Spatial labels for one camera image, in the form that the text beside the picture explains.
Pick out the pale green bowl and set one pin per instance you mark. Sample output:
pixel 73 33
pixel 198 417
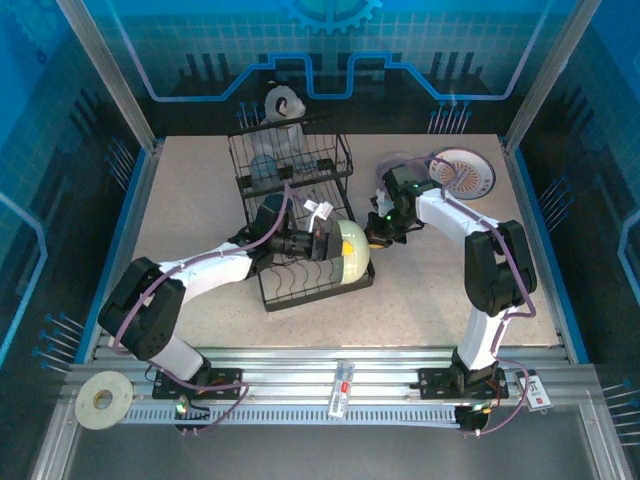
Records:
pixel 357 262

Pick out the white plate orange sunburst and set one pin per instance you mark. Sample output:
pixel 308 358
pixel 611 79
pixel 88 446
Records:
pixel 467 175

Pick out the tall clear plastic cup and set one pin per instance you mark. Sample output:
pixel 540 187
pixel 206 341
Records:
pixel 264 172

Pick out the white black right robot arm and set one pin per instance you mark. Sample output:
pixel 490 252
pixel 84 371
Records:
pixel 500 270

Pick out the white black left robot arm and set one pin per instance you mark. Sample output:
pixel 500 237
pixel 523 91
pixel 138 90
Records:
pixel 210 272

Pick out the clear label tag red mark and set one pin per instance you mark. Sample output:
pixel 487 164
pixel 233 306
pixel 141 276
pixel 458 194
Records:
pixel 341 387

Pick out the grey plush dog toy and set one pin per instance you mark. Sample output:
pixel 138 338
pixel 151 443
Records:
pixel 285 102

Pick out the black controller board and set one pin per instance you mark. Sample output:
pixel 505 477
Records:
pixel 192 414
pixel 472 422

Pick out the white number card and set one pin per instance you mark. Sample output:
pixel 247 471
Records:
pixel 535 392

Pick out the white tape roll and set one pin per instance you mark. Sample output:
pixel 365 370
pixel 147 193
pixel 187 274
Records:
pixel 117 400

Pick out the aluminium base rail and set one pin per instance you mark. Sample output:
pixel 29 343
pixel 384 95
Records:
pixel 300 372

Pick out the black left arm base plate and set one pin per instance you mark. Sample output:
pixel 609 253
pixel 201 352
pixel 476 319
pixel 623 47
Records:
pixel 230 374

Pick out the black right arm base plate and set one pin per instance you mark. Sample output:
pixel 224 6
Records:
pixel 432 382

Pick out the aluminium enclosure post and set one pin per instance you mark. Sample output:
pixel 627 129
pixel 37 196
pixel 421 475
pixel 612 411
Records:
pixel 104 60
pixel 557 60

